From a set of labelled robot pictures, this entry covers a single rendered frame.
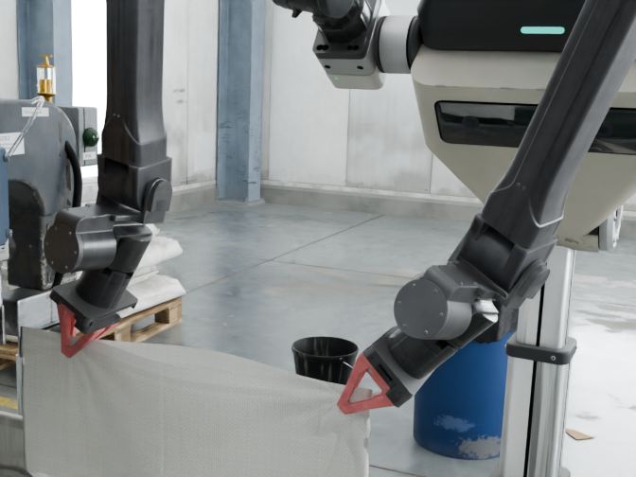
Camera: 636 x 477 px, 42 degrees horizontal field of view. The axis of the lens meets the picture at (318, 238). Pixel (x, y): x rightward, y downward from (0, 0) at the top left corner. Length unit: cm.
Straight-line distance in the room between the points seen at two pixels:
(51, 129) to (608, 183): 81
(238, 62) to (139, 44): 882
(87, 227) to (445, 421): 243
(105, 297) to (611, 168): 73
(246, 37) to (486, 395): 711
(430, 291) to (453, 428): 247
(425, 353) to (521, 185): 20
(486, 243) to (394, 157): 846
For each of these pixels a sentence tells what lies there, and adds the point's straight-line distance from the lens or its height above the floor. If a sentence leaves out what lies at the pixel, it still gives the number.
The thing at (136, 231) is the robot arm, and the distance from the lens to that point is 101.
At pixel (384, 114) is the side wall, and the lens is 930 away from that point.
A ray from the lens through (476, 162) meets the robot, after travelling 131.
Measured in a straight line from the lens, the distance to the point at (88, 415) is 113.
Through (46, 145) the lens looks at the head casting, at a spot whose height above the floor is 128.
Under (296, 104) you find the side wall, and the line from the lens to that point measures 969.
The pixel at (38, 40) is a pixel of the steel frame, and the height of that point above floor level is 167.
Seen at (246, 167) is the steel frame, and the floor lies 42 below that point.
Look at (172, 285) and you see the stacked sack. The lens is 473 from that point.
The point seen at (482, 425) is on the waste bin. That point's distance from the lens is 324.
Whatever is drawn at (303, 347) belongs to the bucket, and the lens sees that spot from 374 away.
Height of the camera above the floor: 137
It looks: 10 degrees down
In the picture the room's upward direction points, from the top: 2 degrees clockwise
